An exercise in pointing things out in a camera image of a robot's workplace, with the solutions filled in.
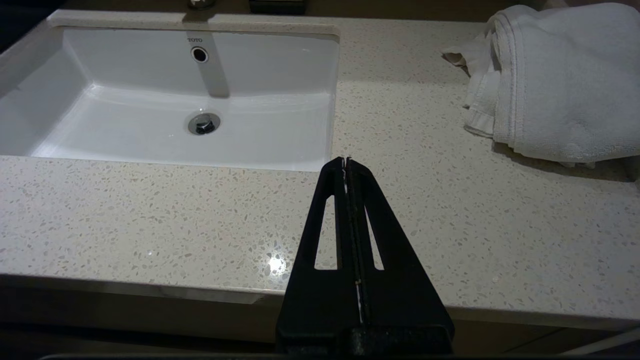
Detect chrome sink drain plug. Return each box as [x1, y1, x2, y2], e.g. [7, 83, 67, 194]
[188, 112, 222, 136]

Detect pale metal bar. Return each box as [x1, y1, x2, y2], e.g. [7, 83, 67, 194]
[562, 327, 640, 357]

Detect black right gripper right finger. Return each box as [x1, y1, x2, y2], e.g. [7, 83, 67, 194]
[346, 157, 456, 331]

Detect black square soap dish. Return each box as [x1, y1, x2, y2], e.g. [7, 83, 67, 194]
[249, 0, 308, 16]

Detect white ceramic sink basin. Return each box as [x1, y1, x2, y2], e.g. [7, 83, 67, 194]
[0, 25, 342, 173]

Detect white crumpled towel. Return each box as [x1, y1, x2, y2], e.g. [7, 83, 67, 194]
[442, 2, 640, 168]

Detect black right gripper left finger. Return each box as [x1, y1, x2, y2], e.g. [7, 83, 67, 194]
[276, 157, 362, 331]

